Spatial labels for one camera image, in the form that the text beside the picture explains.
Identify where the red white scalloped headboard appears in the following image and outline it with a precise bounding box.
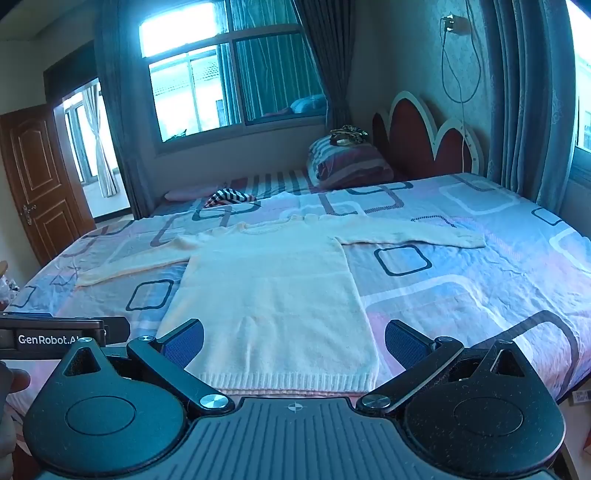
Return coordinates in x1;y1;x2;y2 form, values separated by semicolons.
372;91;485;183

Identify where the patterned pink white blanket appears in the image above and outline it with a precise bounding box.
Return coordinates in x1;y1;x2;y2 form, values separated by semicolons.
4;173;591;416

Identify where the red white black striped garment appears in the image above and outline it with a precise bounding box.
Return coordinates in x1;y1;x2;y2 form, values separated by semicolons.
203;187;258;209

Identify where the wall socket with charger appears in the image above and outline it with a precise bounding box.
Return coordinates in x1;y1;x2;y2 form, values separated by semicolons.
441;14;472;35

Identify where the hanging charger cable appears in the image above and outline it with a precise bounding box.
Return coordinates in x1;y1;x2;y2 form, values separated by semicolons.
441;0;481;176

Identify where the folded pink cloth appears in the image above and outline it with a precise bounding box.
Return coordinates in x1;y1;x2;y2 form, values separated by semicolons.
165;185;222;203

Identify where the brown wooden door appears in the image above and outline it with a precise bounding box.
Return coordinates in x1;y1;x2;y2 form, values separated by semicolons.
0;104;95;266

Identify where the teal cushion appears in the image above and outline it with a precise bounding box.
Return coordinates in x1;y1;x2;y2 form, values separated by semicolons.
290;93;328;114

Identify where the cream knit sweater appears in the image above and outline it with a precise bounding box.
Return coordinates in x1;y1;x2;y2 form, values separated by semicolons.
74;213;486;397

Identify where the teal sheer curtain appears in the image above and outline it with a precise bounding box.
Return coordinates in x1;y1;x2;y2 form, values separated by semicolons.
228;0;324;121

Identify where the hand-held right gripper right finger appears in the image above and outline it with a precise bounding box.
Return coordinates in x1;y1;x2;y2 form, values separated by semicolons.
358;318;529;414

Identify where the striped pillow stack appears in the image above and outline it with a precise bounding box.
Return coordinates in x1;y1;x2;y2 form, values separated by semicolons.
307;135;395;191

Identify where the wide grey blue curtain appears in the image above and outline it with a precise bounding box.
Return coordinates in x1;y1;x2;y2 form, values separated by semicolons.
480;0;580;213

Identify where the person's left hand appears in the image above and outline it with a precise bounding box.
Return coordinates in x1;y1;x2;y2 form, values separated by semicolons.
0;362;31;467

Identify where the large sliding window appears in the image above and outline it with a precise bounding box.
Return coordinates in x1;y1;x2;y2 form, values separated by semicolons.
139;0;331;144

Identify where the narrow side window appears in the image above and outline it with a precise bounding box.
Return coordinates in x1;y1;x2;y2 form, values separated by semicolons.
566;0;591;153

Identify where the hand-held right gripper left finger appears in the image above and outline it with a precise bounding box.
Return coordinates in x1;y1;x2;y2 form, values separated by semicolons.
60;318;236;414

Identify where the white sheer curtain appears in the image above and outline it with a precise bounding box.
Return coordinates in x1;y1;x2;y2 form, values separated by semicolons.
81;85;118;198

